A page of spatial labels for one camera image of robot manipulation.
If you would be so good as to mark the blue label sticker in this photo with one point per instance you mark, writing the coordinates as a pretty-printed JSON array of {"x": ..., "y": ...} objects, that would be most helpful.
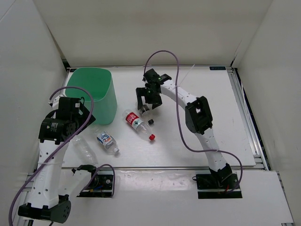
[{"x": 217, "y": 68}]

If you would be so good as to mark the blue label plastic bottle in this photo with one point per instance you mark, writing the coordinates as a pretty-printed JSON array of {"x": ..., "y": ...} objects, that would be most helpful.
[{"x": 107, "y": 141}]

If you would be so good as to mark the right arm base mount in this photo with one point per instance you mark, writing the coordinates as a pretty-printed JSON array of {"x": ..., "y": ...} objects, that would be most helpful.
[{"x": 209, "y": 188}]

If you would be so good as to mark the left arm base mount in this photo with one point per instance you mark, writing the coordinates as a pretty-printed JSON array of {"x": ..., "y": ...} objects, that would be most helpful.
[{"x": 102, "y": 183}]

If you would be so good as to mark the green plastic bin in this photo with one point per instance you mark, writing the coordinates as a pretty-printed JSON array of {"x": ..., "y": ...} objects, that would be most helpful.
[{"x": 99, "y": 83}]

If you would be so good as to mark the black cap plastic bottle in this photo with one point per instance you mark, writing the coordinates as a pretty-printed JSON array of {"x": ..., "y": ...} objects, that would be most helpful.
[{"x": 146, "y": 114}]

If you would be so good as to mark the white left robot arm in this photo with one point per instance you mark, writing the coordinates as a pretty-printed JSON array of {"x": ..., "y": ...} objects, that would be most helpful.
[{"x": 48, "y": 200}]

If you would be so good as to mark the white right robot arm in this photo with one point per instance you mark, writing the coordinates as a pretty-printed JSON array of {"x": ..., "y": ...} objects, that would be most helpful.
[{"x": 198, "y": 120}]

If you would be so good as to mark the red label plastic bottle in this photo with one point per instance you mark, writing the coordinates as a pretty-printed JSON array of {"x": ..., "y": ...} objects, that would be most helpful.
[{"x": 141, "y": 128}]

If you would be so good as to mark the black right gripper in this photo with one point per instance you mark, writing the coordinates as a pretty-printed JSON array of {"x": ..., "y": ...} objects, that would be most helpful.
[{"x": 142, "y": 92}]

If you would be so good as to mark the clear crushed plastic bottle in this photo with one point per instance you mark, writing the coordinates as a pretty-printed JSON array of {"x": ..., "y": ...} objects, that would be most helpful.
[{"x": 84, "y": 151}]

